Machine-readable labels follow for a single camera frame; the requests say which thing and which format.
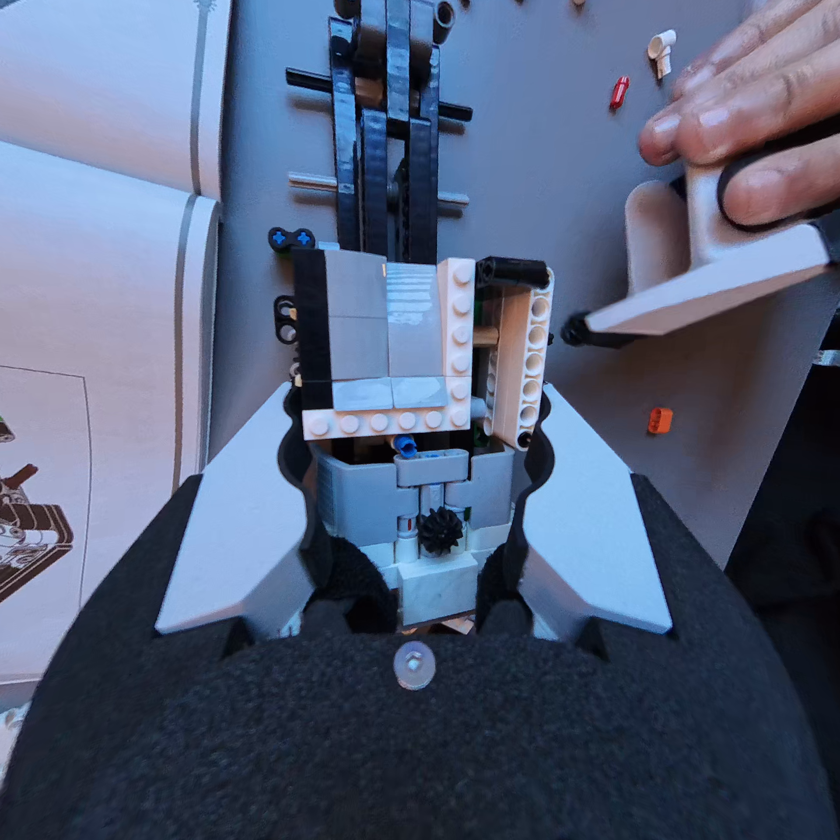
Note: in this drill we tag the small black lego gear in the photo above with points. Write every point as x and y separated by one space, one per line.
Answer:
575 328

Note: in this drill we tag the red lego piece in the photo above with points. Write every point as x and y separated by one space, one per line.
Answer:
619 92

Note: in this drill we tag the short white lego connector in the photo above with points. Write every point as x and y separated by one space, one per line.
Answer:
661 52

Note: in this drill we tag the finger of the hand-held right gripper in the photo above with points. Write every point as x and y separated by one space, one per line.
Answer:
722 282

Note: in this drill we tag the white instruction booklet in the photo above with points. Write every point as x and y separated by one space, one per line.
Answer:
98 295

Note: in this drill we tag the white green lego truck model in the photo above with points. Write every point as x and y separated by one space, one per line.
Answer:
387 328

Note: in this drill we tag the person's right hand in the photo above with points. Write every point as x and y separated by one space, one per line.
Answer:
774 85

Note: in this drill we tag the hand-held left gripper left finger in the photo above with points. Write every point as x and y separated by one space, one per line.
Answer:
236 525

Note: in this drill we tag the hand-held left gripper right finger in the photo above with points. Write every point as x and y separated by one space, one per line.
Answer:
590 525

